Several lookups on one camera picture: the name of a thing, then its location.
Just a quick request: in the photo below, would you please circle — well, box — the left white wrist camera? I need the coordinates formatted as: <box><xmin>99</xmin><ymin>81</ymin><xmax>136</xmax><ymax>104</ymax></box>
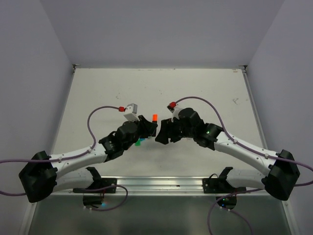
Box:
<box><xmin>124</xmin><ymin>103</ymin><xmax>138</xmax><ymax>122</ymax></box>

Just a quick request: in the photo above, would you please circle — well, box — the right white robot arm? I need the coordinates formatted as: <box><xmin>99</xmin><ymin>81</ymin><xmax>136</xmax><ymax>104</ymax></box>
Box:
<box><xmin>155</xmin><ymin>108</ymin><xmax>300</xmax><ymax>201</ymax></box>

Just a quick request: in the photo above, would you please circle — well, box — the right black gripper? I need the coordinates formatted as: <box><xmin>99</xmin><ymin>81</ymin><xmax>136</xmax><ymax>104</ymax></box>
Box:
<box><xmin>155</xmin><ymin>115</ymin><xmax>196</xmax><ymax>143</ymax></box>

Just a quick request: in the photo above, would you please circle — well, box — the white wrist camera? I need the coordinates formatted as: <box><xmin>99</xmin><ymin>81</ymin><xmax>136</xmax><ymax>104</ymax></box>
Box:
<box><xmin>124</xmin><ymin>103</ymin><xmax>138</xmax><ymax>122</ymax></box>
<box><xmin>167</xmin><ymin>102</ymin><xmax>182</xmax><ymax>120</ymax></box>

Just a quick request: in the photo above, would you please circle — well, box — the aluminium front rail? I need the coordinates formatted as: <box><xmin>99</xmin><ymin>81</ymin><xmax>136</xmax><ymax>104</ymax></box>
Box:
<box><xmin>31</xmin><ymin>175</ymin><xmax>289</xmax><ymax>196</ymax></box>

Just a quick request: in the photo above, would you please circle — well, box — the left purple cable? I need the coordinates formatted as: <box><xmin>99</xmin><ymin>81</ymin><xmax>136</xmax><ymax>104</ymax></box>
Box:
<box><xmin>0</xmin><ymin>105</ymin><xmax>129</xmax><ymax>212</ymax></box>

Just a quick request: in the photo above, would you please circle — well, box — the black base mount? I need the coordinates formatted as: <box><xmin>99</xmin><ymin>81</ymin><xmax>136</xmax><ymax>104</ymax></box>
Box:
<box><xmin>73</xmin><ymin>166</ymin><xmax>120</xmax><ymax>212</ymax></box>
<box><xmin>202</xmin><ymin>167</ymin><xmax>246</xmax><ymax>210</ymax></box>

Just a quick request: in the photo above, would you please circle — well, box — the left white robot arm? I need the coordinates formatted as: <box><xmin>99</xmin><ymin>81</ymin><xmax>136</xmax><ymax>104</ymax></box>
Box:
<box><xmin>19</xmin><ymin>115</ymin><xmax>157</xmax><ymax>203</ymax></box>

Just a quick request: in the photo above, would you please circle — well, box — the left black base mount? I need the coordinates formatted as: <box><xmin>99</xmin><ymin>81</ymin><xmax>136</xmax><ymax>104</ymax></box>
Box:
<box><xmin>73</xmin><ymin>166</ymin><xmax>120</xmax><ymax>212</ymax></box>

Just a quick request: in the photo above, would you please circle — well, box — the purple cable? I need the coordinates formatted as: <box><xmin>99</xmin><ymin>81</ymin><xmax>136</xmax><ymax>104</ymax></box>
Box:
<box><xmin>0</xmin><ymin>105</ymin><xmax>129</xmax><ymax>212</ymax></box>
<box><xmin>167</xmin><ymin>96</ymin><xmax>313</xmax><ymax>235</ymax></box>

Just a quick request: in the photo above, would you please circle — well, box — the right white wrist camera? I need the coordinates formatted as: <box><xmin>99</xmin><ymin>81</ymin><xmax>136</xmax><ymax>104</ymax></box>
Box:
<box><xmin>167</xmin><ymin>102</ymin><xmax>182</xmax><ymax>120</ymax></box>

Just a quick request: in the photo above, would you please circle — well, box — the orange-capped black highlighter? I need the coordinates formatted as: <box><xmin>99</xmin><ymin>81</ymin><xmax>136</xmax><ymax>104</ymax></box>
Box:
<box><xmin>152</xmin><ymin>114</ymin><xmax>158</xmax><ymax>123</ymax></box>

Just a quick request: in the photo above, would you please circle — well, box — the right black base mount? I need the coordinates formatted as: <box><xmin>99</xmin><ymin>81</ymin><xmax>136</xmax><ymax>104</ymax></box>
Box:
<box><xmin>202</xmin><ymin>167</ymin><xmax>246</xmax><ymax>210</ymax></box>

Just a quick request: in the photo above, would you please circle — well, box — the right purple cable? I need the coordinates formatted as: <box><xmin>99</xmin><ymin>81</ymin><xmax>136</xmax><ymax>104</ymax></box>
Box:
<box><xmin>167</xmin><ymin>96</ymin><xmax>313</xmax><ymax>235</ymax></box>

